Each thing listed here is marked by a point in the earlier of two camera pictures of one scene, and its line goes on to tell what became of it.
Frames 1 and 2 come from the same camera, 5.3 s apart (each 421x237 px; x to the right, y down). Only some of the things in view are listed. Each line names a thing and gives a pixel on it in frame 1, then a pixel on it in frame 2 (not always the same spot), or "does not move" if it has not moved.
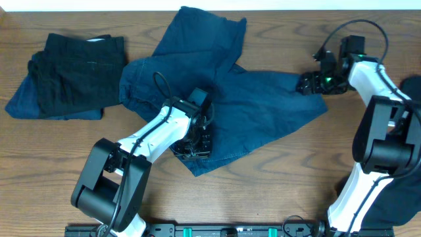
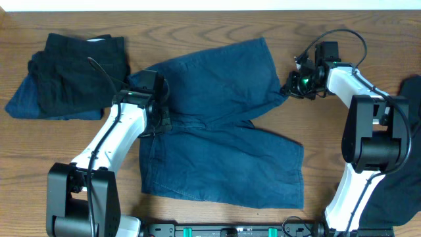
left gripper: [196, 153] → [165, 119]
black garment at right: [400, 199] does not move
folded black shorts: [76, 74] does not move
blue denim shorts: [197, 54] → [212, 154]
